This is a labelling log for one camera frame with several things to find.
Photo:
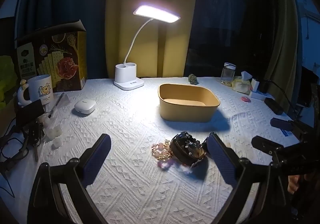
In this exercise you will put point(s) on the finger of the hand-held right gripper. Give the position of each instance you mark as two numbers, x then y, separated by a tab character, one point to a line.
281	123
262	143

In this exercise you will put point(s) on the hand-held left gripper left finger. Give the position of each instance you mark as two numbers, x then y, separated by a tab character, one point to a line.
97	159

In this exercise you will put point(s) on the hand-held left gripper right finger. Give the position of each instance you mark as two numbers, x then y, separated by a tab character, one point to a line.
220	156

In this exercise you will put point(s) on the dark wristwatch with round face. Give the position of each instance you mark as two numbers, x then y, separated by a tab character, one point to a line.
196	151

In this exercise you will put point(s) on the black wristwatch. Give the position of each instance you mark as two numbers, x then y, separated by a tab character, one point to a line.
181	142

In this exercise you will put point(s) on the yellow storage container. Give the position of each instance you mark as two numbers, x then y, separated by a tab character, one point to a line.
185	111

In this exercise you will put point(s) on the person's right hand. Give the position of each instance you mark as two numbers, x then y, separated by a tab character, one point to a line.
293	184

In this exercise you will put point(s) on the white and blue packet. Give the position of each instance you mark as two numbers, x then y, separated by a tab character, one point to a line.
287	132

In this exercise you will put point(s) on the black rectangular box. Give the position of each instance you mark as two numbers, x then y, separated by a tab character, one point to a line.
273	105

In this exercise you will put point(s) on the white power strip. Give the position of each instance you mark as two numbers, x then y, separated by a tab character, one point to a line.
260	95

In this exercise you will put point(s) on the black plug adapter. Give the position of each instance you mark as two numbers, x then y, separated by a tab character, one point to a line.
263	86

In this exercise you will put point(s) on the pink round case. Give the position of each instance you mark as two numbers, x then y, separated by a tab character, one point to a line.
245	99

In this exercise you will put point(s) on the white textured tablecloth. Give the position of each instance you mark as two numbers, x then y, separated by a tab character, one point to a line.
130	189

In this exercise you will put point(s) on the white charger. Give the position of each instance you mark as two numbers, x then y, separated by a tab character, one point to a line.
255	85

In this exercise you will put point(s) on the white earbuds case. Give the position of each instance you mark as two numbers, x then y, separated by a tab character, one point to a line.
82	107

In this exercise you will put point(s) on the tissue pack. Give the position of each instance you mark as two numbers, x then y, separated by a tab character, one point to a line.
241	85

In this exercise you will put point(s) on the bunch of keys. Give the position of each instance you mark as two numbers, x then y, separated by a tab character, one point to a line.
35	136

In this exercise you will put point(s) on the ballpoint pen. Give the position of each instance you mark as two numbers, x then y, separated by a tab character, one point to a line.
56	105

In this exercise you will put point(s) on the clear jar with white lid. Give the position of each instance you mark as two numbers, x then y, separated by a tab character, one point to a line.
228	75

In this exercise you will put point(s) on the small stone figurine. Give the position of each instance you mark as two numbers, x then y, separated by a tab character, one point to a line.
193	79

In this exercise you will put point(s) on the black card holder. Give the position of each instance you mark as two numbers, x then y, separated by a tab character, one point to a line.
28	113

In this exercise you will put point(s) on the white desk lamp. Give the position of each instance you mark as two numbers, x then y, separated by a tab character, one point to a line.
125	73

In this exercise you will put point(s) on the white cartoon mug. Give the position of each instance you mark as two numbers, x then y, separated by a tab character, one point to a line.
41	88

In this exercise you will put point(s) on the olive curtain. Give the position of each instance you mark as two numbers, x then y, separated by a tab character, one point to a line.
282	26

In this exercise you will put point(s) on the cracker box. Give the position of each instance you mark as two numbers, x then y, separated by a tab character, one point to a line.
62	58

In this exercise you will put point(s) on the green plastic bag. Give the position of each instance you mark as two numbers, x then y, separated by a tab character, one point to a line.
7	76

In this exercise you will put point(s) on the dark window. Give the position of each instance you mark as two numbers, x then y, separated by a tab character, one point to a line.
225	13

